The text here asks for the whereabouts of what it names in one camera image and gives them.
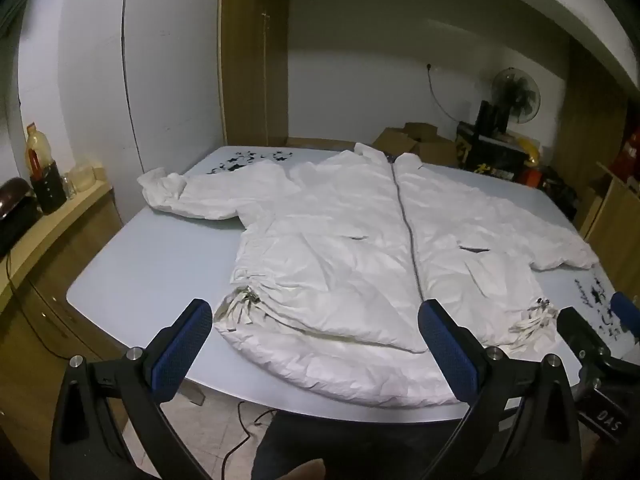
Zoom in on black studded holder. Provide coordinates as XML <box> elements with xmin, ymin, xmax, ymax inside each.
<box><xmin>30</xmin><ymin>159</ymin><xmax>69</xmax><ymax>216</ymax></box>

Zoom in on cardboard box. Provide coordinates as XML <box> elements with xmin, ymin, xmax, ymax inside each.
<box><xmin>414</xmin><ymin>139</ymin><xmax>462</xmax><ymax>169</ymax></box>
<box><xmin>404</xmin><ymin>122</ymin><xmax>442</xmax><ymax>144</ymax></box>
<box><xmin>372</xmin><ymin>127</ymin><xmax>422</xmax><ymax>157</ymax></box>

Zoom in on wooden wardrobe panel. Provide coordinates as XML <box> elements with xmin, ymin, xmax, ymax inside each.
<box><xmin>219</xmin><ymin>0</ymin><xmax>292</xmax><ymax>149</ymax></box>
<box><xmin>549</xmin><ymin>35</ymin><xmax>632</xmax><ymax>203</ymax></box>

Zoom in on low wooden cabinet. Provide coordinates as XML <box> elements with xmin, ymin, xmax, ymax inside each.
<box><xmin>579</xmin><ymin>161</ymin><xmax>640</xmax><ymax>283</ymax></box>

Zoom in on dark domed appliance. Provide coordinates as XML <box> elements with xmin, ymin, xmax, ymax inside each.
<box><xmin>0</xmin><ymin>177</ymin><xmax>44</xmax><ymax>257</ymax></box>

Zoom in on cooking oil bottle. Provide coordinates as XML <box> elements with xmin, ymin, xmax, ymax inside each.
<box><xmin>25</xmin><ymin>122</ymin><xmax>57</xmax><ymax>181</ymax></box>

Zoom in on person's legs in dark trousers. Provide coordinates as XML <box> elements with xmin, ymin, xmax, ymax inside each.
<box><xmin>250</xmin><ymin>407</ymin><xmax>467</xmax><ymax>480</ymax></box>

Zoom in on wooden counter with cream top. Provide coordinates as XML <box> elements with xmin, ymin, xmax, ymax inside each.
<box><xmin>0</xmin><ymin>179</ymin><xmax>127</xmax><ymax>480</ymax></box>

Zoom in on yellow round item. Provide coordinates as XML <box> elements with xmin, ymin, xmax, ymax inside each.
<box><xmin>517</xmin><ymin>137</ymin><xmax>544</xmax><ymax>167</ymax></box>

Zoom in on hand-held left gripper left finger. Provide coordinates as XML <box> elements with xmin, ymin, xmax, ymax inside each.
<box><xmin>48</xmin><ymin>298</ymin><xmax>213</xmax><ymax>480</ymax></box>

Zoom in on black wall cable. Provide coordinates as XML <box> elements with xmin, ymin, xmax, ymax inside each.
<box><xmin>427</xmin><ymin>67</ymin><xmax>472</xmax><ymax>124</ymax></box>

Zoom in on black box with gold print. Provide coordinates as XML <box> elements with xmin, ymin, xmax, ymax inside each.
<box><xmin>456</xmin><ymin>122</ymin><xmax>532</xmax><ymax>187</ymax></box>

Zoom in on clear glass container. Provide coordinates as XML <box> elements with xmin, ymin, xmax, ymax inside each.
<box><xmin>72</xmin><ymin>160</ymin><xmax>99</xmax><ymax>192</ymax></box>

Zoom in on white zip jacket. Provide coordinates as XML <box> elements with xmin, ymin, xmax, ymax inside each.
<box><xmin>137</xmin><ymin>143</ymin><xmax>600</xmax><ymax>409</ymax></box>

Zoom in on black floor cable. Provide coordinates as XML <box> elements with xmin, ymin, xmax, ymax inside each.
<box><xmin>222</xmin><ymin>400</ymin><xmax>282</xmax><ymax>480</ymax></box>

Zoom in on red item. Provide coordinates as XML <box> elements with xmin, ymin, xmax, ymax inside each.
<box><xmin>612</xmin><ymin>127</ymin><xmax>640</xmax><ymax>177</ymax></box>

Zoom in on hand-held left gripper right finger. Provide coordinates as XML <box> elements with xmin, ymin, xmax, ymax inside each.
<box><xmin>418</xmin><ymin>298</ymin><xmax>584</xmax><ymax>480</ymax></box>

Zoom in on black standing fan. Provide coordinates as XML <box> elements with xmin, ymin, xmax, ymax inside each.
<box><xmin>475</xmin><ymin>67</ymin><xmax>542</xmax><ymax>136</ymax></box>

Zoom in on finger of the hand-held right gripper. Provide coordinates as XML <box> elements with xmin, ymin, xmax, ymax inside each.
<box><xmin>557</xmin><ymin>307</ymin><xmax>611</xmax><ymax>372</ymax></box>
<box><xmin>610</xmin><ymin>290</ymin><xmax>640</xmax><ymax>342</ymax></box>

